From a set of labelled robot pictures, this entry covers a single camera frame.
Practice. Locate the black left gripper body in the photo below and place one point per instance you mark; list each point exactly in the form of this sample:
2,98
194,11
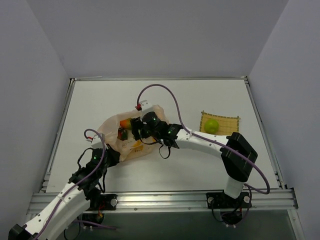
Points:
114,155

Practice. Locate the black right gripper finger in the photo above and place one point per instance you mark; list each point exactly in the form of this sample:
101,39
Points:
137,133
136,122

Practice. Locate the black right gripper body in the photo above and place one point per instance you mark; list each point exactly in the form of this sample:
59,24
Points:
136,127

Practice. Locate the orange green fake mango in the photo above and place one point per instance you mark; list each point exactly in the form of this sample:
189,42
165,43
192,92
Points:
126,124

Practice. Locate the translucent banana print plastic bag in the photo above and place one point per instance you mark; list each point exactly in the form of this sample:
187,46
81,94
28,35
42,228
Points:
130,148

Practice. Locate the green fake pear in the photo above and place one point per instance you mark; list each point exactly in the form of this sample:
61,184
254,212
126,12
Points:
211,126

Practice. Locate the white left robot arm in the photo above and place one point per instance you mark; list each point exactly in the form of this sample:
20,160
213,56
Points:
78,195

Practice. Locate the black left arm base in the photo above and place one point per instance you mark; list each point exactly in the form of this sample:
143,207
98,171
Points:
106,202

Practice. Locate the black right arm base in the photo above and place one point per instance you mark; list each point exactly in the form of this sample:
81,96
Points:
227,210

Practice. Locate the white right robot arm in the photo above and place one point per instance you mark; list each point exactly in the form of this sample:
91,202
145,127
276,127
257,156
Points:
234,150

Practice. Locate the red lychee bunch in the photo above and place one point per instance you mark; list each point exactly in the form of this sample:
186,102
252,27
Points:
122,134

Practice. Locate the yellow bamboo mat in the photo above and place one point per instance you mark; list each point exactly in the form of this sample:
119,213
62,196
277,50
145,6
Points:
227,124

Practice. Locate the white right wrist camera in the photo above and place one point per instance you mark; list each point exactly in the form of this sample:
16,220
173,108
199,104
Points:
145,109

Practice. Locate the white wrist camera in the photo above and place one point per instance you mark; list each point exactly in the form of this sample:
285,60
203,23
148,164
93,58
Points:
97,142
145,109

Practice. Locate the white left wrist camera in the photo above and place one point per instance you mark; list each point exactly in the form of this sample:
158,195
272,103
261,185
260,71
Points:
97,142

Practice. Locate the aluminium table frame rail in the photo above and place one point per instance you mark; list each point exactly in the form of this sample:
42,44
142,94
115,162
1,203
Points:
151,184

